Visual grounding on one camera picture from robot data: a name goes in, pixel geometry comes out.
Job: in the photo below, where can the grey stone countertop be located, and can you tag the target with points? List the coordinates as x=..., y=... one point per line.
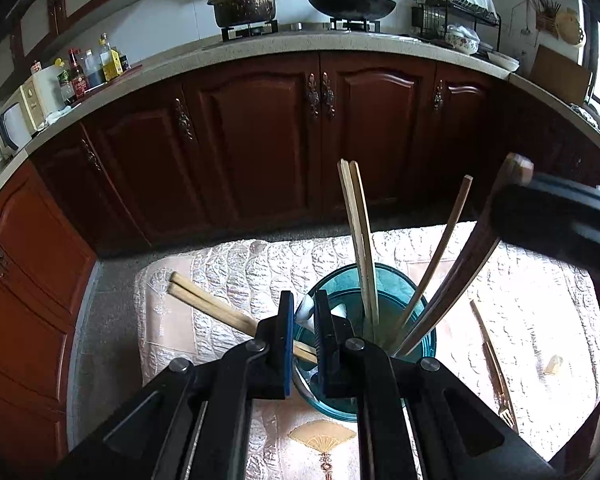
x=195, y=55

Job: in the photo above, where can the clear bottle dark liquid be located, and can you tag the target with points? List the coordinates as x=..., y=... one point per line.
x=93, y=69

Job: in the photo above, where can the wooden cutting board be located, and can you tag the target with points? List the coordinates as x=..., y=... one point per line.
x=562, y=77

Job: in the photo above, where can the metal cooking pot with lid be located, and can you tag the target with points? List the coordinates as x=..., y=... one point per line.
x=232, y=13

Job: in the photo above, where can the white floral lidded bowl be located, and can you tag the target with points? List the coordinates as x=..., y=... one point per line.
x=462, y=39

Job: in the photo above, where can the white microwave oven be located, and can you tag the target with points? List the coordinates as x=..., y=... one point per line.
x=25, y=113

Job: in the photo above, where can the black wok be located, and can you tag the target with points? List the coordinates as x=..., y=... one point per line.
x=355, y=10

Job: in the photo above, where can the yellow oil bottle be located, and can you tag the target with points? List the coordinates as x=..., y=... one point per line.
x=109, y=58

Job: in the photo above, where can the dark thin chopstick on cloth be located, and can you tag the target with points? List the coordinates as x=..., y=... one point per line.
x=483, y=331

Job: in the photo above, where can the upright light chopstick in cup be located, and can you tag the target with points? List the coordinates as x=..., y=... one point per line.
x=349, y=202

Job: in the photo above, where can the black dish rack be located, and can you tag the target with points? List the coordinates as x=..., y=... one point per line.
x=430, y=18

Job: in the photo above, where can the dark wood kitchen cabinets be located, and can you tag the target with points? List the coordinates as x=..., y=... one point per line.
x=231, y=148

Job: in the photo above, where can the curved light chopstick in cup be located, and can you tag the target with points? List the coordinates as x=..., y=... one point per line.
x=398, y=333

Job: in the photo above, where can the white floral cup teal interior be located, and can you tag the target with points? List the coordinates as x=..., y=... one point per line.
x=342, y=287

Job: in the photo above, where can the gas stove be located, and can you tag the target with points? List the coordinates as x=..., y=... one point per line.
x=273, y=27

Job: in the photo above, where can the dark brown wooden chopstick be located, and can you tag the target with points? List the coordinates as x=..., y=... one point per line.
x=482, y=241

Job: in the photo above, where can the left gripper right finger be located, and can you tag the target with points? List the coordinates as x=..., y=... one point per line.
x=338, y=366

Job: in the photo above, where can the pink quilted table cloth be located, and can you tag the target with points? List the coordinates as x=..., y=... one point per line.
x=536, y=317

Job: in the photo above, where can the red sauce bottle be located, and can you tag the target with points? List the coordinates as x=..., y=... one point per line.
x=77, y=78

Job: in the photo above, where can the leaning light chopstick in cup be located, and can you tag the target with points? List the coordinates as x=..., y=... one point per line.
x=230, y=314

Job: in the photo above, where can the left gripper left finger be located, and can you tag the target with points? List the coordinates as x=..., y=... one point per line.
x=272, y=367

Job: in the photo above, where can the woven utensil basket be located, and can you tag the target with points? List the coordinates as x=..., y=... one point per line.
x=545, y=15

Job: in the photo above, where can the white ceramic spoon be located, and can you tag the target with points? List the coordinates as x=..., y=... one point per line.
x=304, y=315

